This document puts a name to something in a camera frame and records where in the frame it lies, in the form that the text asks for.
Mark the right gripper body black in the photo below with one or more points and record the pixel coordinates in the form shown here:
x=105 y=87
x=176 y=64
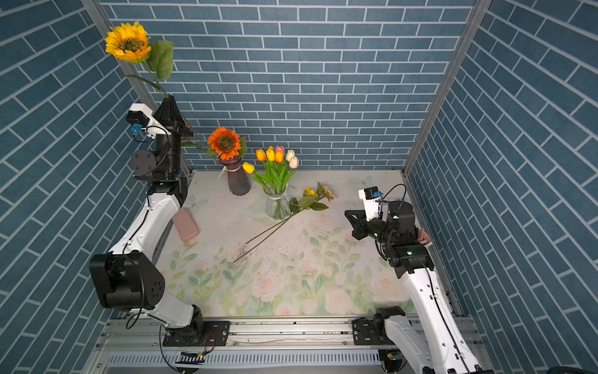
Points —
x=377 y=229

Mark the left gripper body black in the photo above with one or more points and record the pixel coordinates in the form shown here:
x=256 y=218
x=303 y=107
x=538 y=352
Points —
x=170 y=152

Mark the orange gerbera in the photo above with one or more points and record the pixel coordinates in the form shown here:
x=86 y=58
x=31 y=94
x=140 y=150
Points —
x=226 y=144
x=189 y=143

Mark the orange yellow tulip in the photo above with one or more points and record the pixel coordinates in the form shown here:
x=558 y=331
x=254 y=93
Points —
x=270 y=162

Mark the red orange tulip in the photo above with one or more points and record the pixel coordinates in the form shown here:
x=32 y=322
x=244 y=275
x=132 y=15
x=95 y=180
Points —
x=279 y=163

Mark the white tulip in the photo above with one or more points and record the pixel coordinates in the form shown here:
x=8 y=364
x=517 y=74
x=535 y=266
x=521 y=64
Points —
x=290 y=155

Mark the yellow sunflower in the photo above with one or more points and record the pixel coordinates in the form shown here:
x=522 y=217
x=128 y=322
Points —
x=130 y=43
x=269 y=234

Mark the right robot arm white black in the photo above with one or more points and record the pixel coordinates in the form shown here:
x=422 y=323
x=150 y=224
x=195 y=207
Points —
x=441 y=348

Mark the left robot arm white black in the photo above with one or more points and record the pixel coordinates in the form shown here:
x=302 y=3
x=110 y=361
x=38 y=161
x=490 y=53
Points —
x=125 y=278

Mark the pink rectangular box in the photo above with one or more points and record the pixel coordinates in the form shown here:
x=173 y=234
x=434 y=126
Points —
x=185 y=225

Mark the purple glass vase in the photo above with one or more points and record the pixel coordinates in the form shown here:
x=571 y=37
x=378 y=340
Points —
x=237 y=179

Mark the beige daisy flower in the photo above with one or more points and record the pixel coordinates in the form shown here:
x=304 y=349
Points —
x=311 y=200

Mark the dried lavender sprig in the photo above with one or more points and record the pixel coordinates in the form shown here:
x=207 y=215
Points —
x=241 y=255

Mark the clear glass vase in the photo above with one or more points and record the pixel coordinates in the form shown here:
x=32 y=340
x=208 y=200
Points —
x=277 y=205

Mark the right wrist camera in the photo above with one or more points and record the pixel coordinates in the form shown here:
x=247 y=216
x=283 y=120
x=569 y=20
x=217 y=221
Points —
x=372 y=199

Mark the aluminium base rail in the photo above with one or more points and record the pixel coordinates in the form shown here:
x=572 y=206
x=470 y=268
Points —
x=248 y=345

